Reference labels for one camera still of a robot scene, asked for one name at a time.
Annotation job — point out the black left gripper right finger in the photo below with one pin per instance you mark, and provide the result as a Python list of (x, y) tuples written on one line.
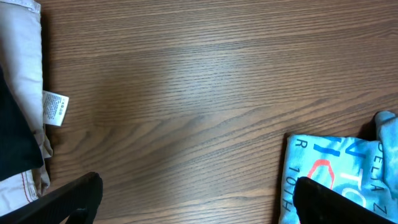
[(316, 204)]

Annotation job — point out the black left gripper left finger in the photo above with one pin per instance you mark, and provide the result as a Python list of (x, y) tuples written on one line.
[(75, 202)]

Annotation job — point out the light blue printed t-shirt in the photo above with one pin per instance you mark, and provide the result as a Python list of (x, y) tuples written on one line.
[(363, 171)]

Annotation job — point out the folded black garment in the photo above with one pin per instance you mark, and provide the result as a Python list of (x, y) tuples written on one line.
[(19, 149)]

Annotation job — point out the folded beige garment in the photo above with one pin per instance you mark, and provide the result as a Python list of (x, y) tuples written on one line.
[(21, 62)]

